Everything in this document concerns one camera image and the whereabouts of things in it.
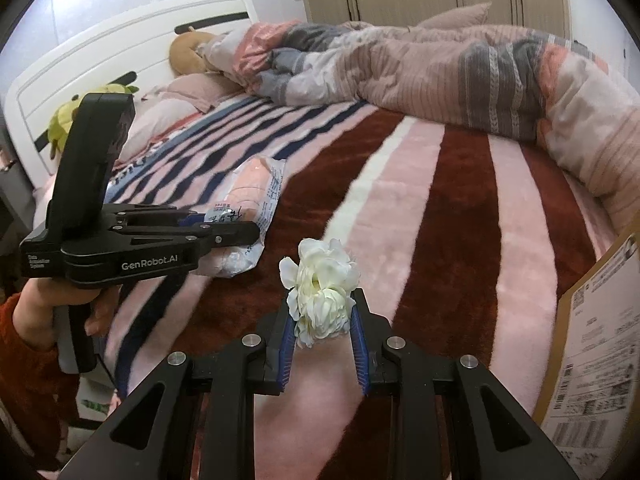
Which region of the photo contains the white bed headboard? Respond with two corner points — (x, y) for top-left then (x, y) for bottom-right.
(2, 0), (262, 177)

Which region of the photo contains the person's left hand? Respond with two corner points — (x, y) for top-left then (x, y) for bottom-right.
(12, 277), (122, 351)

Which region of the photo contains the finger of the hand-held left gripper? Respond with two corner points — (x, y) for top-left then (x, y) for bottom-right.
(106, 204), (207, 231)
(117, 222), (262, 261)

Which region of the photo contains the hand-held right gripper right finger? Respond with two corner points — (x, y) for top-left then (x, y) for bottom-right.
(348, 287), (583, 480)

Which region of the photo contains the pink pillow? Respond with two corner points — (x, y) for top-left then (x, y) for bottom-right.
(417, 2), (493, 29)
(112, 97), (203, 163)
(142, 72), (242, 112)

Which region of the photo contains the pink grey striped quilt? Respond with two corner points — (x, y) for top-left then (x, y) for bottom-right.
(202, 20), (640, 223)

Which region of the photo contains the person's left forearm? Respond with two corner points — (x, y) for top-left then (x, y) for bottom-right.
(0, 295), (83, 471)

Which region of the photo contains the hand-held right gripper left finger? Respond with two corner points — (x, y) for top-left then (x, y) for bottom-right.
(60, 302), (299, 480)

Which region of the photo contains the cardboard box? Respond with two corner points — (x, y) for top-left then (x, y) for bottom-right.
(532, 225), (640, 480)

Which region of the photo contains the brown plush cushion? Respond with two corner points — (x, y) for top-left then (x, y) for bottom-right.
(169, 31), (221, 75)

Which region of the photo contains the white fabric flower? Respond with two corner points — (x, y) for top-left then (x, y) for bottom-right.
(279, 239), (361, 349)

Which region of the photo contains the packaged pink towel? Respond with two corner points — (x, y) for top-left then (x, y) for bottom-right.
(192, 156), (288, 279)

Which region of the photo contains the green avocado plush toy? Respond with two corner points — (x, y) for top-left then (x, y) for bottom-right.
(47, 84), (139, 153)

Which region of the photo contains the striped plush blanket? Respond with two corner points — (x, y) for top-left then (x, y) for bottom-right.
(32, 96), (618, 480)

